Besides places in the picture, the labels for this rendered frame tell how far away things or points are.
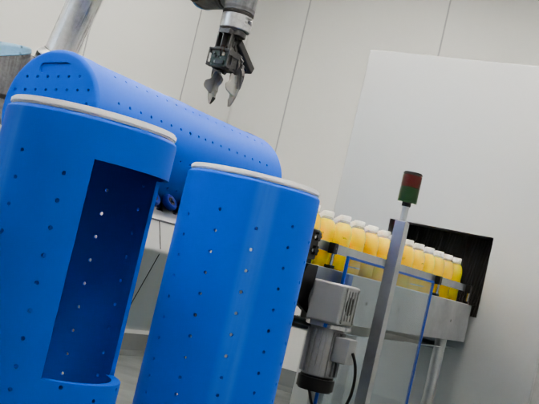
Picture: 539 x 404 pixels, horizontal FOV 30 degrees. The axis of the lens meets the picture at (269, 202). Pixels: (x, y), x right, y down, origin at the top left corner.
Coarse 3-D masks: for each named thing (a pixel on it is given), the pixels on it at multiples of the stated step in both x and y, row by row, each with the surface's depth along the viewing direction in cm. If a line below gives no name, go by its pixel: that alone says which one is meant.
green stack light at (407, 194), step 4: (400, 188) 321; (404, 188) 320; (408, 188) 319; (412, 188) 319; (416, 188) 320; (400, 192) 321; (404, 192) 320; (408, 192) 319; (412, 192) 319; (416, 192) 320; (400, 196) 320; (404, 196) 319; (408, 196) 319; (412, 196) 319; (416, 196) 320; (400, 200) 320; (404, 200) 319; (408, 200) 319; (412, 200) 319; (416, 200) 321; (412, 204) 324
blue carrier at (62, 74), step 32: (32, 64) 231; (64, 64) 227; (96, 64) 229; (64, 96) 225; (96, 96) 221; (128, 96) 232; (160, 96) 248; (192, 128) 254; (224, 128) 272; (192, 160) 254; (224, 160) 267; (256, 160) 282; (160, 192) 254
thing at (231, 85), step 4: (232, 76) 283; (236, 76) 284; (232, 80) 283; (236, 80) 284; (228, 84) 281; (232, 84) 283; (236, 84) 284; (228, 88) 281; (232, 88) 283; (236, 88) 284; (232, 92) 283; (236, 92) 284; (232, 96) 284; (236, 96) 284; (228, 100) 284; (232, 100) 284; (228, 104) 284
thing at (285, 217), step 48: (192, 192) 203; (240, 192) 197; (288, 192) 199; (192, 240) 200; (240, 240) 197; (288, 240) 200; (192, 288) 198; (240, 288) 196; (288, 288) 202; (192, 336) 196; (240, 336) 196; (288, 336) 207; (144, 384) 201; (192, 384) 195; (240, 384) 196
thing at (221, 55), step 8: (224, 32) 282; (232, 32) 282; (240, 32) 283; (224, 40) 282; (232, 40) 283; (216, 48) 282; (224, 48) 280; (232, 48) 284; (208, 56) 283; (216, 56) 282; (224, 56) 280; (232, 56) 281; (240, 56) 284; (208, 64) 283; (216, 64) 281; (224, 64) 280; (232, 64) 283; (240, 64) 286; (224, 72) 287; (232, 72) 286
